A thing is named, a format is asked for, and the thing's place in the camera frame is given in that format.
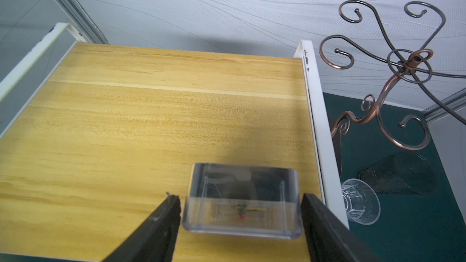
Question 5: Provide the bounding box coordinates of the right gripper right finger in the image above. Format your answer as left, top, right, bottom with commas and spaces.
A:
301, 194, 381, 262

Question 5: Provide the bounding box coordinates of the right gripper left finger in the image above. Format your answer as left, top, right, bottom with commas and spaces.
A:
104, 195, 181, 262

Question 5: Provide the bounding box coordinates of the clear square alarm clock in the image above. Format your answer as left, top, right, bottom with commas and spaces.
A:
182, 163, 302, 240

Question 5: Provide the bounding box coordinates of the wooden two-tier shelf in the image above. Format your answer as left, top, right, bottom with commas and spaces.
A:
1, 41, 345, 261

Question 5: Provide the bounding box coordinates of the clear drinking glass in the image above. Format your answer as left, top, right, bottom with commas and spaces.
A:
341, 178, 381, 226

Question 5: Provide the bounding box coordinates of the dark tinted glass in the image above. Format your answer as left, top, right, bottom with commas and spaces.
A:
359, 152, 438, 195

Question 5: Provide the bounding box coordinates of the copper wire cup stand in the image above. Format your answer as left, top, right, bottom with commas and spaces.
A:
319, 0, 466, 152

